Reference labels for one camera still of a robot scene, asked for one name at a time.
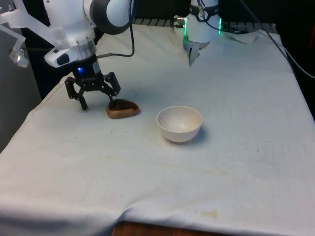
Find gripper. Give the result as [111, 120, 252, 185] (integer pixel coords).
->
[64, 54, 122, 111]

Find coffee beans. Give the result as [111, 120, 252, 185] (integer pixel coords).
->
[110, 99, 137, 111]

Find white bowl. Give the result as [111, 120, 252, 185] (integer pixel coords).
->
[156, 105, 203, 144]

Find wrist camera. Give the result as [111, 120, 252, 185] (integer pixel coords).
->
[44, 47, 75, 68]

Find black cable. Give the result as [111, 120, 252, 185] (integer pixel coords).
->
[242, 0, 315, 77]
[196, 0, 222, 31]
[95, 23, 136, 59]

